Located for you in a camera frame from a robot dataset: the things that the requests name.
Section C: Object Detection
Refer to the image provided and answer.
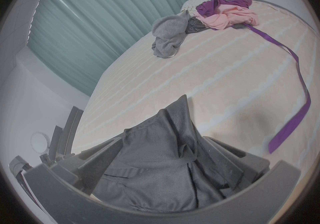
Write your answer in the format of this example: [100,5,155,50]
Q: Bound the black patterned garment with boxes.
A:
[185,17,208,34]

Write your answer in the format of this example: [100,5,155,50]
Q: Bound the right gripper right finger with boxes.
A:
[202,136,270,181]

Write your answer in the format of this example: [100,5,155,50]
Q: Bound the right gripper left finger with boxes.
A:
[51,137,124,195]

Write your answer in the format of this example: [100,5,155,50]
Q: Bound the bed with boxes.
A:
[71,0,320,193]

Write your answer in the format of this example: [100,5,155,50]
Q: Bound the black chest of drawers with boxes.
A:
[47,106,84,161]

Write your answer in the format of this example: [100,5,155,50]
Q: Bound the pink garment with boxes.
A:
[205,8,259,31]

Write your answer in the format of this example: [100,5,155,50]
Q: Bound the grey garment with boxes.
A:
[151,10,192,59]

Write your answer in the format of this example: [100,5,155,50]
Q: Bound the purple garment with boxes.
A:
[196,0,311,154]

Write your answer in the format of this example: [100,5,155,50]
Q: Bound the blue-green curtain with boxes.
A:
[26,0,120,97]
[46,0,195,56]

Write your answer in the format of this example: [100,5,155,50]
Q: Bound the black T-shirt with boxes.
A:
[91,95,244,213]

